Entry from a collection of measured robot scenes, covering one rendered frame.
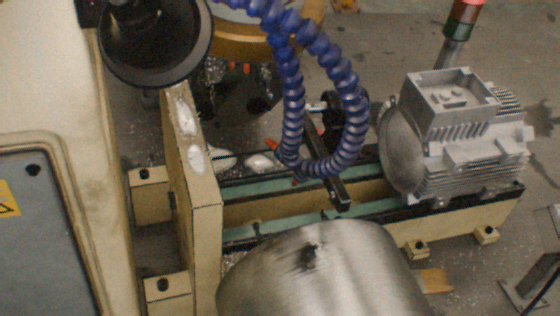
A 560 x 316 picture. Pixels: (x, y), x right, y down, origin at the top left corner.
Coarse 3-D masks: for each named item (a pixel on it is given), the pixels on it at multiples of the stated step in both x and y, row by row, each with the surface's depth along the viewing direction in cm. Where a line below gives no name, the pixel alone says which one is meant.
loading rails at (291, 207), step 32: (224, 192) 93; (256, 192) 94; (288, 192) 96; (320, 192) 99; (352, 192) 102; (384, 192) 105; (512, 192) 100; (224, 224) 97; (288, 224) 90; (384, 224) 94; (416, 224) 98; (448, 224) 102; (480, 224) 106; (416, 256) 100
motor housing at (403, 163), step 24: (504, 96) 89; (384, 120) 96; (504, 120) 87; (384, 144) 99; (408, 144) 100; (480, 144) 86; (384, 168) 98; (408, 168) 98; (432, 168) 83; (480, 168) 86; (504, 168) 88; (408, 192) 90; (432, 192) 87; (456, 192) 90
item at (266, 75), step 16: (240, 64) 93; (256, 64) 94; (272, 64) 96; (192, 80) 93; (208, 80) 90; (224, 80) 95; (240, 80) 96; (256, 80) 94; (272, 80) 98; (192, 96) 95; (208, 96) 97; (224, 96) 98; (240, 96) 99; (256, 96) 100; (272, 96) 101; (208, 112) 99; (224, 112) 101; (240, 112) 102; (256, 112) 103
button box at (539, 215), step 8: (544, 208) 78; (552, 208) 77; (536, 216) 80; (544, 216) 79; (552, 216) 77; (544, 224) 79; (552, 224) 77; (544, 232) 79; (552, 232) 78; (544, 240) 79; (552, 240) 78; (552, 248) 78
